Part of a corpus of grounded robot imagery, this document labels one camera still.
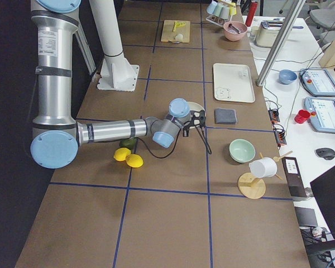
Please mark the white bear tray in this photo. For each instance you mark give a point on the white bear tray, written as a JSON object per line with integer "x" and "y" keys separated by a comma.
{"x": 233, "y": 83}

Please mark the white wire cup rack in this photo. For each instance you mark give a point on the white wire cup rack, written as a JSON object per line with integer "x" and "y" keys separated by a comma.
{"x": 217, "y": 20}

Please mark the pink bowl with ice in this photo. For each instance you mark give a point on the pink bowl with ice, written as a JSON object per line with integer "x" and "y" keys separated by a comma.
{"x": 230, "y": 34}

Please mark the cream round plate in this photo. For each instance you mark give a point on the cream round plate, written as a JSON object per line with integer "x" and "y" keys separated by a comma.
{"x": 195, "y": 106}

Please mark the white steamed bun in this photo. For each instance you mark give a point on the white steamed bun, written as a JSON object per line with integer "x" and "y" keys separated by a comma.
{"x": 179, "y": 37}

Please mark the black labelled box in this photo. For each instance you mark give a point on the black labelled box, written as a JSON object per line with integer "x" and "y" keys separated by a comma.
{"x": 294, "y": 179}

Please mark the mint green plastic cup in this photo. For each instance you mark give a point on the mint green plastic cup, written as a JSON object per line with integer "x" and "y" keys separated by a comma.
{"x": 218, "y": 9}

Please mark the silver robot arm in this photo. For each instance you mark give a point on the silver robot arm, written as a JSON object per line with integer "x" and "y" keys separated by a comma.
{"x": 56, "y": 134}

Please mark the light blue plastic cup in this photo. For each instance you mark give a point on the light blue plastic cup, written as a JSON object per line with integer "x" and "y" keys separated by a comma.
{"x": 210, "y": 9}

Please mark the white mug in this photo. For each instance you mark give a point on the white mug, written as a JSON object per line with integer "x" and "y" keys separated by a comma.
{"x": 264, "y": 167}

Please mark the cream toaster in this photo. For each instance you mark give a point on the cream toaster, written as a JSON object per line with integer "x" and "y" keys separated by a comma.
{"x": 267, "y": 33}

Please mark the far teach pendant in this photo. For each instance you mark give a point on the far teach pendant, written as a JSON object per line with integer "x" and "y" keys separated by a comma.
{"x": 318, "y": 82}

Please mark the green avocado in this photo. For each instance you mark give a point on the green avocado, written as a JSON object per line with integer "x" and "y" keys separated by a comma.
{"x": 128, "y": 143}

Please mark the red mug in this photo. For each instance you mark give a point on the red mug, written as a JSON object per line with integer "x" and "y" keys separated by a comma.
{"x": 303, "y": 115}

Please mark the wooden mug tree stand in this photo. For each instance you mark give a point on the wooden mug tree stand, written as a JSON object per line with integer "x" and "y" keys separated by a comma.
{"x": 253, "y": 187}

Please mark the near teach pendant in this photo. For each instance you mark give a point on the near teach pendant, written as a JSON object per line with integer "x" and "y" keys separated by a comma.
{"x": 324, "y": 108}

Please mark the black power strip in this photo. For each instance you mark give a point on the black power strip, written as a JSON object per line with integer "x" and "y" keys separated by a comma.
{"x": 278, "y": 129}

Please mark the yellow lemon front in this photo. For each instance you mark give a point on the yellow lemon front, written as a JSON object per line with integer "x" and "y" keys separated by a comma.
{"x": 134, "y": 161}

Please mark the blue bowl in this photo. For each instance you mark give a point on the blue bowl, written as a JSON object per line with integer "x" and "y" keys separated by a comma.
{"x": 286, "y": 76}

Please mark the teach pendant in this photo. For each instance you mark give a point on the teach pendant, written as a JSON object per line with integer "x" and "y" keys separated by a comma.
{"x": 324, "y": 108}
{"x": 318, "y": 82}

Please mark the aluminium frame post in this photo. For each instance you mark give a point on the aluminium frame post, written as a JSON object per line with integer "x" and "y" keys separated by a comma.
{"x": 282, "y": 36}

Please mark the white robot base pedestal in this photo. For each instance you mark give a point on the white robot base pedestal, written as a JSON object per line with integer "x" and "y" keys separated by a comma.
{"x": 116, "y": 72}

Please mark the red bottle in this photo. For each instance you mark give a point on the red bottle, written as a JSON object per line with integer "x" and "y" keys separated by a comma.
{"x": 251, "y": 12}

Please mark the yellow plastic cup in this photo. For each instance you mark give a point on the yellow plastic cup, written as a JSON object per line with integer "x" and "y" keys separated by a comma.
{"x": 232, "y": 10}

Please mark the yellow lemon near avocado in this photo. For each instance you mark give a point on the yellow lemon near avocado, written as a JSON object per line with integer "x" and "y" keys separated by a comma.
{"x": 121, "y": 154}

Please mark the black monitor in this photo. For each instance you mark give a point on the black monitor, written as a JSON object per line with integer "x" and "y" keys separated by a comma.
{"x": 323, "y": 188}

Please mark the bamboo cutting board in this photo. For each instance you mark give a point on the bamboo cutting board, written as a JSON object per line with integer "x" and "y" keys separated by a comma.
{"x": 169, "y": 36}

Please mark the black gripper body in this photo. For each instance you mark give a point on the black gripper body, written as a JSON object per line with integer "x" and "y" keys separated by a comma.
{"x": 186, "y": 131}

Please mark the mint green bowl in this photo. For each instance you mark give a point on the mint green bowl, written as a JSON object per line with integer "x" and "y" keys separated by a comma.
{"x": 242, "y": 151}

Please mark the black computer mouse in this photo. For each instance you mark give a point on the black computer mouse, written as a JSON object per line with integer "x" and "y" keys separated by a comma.
{"x": 325, "y": 153}

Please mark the grey folded cloth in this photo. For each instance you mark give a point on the grey folded cloth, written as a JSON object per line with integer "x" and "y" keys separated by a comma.
{"x": 225, "y": 116}

